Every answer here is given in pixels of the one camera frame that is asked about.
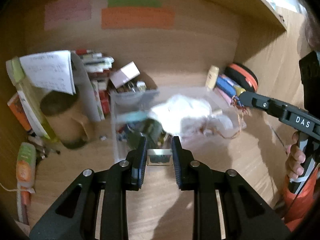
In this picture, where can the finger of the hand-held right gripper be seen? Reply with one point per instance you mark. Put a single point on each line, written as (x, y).
(260, 103)

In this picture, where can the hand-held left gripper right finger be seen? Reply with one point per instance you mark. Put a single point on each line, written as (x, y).
(176, 160)

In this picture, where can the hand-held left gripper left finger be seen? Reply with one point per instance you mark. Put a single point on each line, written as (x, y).
(141, 160)

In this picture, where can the small clear plastic block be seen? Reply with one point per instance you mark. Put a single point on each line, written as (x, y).
(159, 156)

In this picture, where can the clear plastic bin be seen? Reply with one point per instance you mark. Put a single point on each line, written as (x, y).
(117, 135)

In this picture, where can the person's right forearm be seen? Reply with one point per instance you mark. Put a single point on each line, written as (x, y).
(300, 205)

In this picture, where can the wooden desktop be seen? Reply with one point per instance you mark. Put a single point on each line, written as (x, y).
(237, 155)

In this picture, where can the person's right hand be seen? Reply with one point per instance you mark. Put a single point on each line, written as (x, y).
(295, 160)

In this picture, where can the black orange round case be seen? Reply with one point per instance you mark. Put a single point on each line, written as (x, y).
(246, 77)

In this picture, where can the dark green packet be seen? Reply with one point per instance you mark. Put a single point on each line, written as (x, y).
(152, 130)

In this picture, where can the pink pouch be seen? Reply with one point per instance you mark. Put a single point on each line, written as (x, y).
(225, 96)

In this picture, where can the blue folding umbrella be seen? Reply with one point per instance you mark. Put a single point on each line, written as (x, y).
(227, 85)

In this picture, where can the teal paper packet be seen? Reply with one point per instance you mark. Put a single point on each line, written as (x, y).
(133, 117)

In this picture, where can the white crumpled plastic bag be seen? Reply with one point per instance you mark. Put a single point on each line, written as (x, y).
(185, 110)

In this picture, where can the glass bowl of beads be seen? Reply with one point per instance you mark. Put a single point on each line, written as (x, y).
(132, 87)

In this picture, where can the curled white sheet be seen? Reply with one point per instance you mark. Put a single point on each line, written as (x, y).
(87, 97)

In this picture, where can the brown paper cup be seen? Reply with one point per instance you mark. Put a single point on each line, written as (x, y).
(65, 122)

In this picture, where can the white cardboard box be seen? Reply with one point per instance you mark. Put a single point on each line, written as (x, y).
(125, 73)

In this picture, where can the stack of books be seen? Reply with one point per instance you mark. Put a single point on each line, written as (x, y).
(100, 80)

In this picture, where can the wooden shelf board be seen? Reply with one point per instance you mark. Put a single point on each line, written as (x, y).
(262, 2)

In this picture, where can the green orange tube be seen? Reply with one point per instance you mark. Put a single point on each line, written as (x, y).
(25, 165)

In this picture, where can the handwritten paper sheet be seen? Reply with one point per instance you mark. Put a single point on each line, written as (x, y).
(50, 70)

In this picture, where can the green-edged book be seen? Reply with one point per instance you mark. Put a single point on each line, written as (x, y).
(27, 100)

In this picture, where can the orange book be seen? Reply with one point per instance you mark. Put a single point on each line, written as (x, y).
(17, 112)

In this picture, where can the orange paper note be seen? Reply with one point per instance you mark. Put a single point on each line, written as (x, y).
(137, 18)

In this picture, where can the green paper note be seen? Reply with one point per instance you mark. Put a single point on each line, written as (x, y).
(135, 2)

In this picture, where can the pink paper note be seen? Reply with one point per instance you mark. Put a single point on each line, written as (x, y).
(67, 11)

